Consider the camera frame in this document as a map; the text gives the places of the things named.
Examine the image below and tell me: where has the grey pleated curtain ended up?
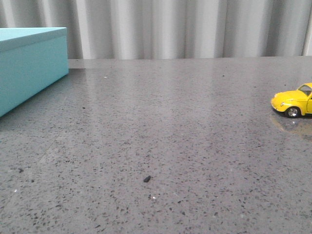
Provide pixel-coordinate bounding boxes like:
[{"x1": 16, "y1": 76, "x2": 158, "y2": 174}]
[{"x1": 0, "y1": 0, "x2": 312, "y2": 59}]

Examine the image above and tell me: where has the small black debris chip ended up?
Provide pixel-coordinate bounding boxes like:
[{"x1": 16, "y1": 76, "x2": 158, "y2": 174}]
[{"x1": 143, "y1": 175, "x2": 151, "y2": 182}]

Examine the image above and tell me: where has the yellow toy beetle car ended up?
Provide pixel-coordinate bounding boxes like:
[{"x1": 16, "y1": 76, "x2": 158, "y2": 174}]
[{"x1": 271, "y1": 83, "x2": 312, "y2": 118}]

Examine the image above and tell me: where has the light blue storage box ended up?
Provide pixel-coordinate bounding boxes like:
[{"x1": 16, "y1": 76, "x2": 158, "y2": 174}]
[{"x1": 0, "y1": 27, "x2": 69, "y2": 116}]

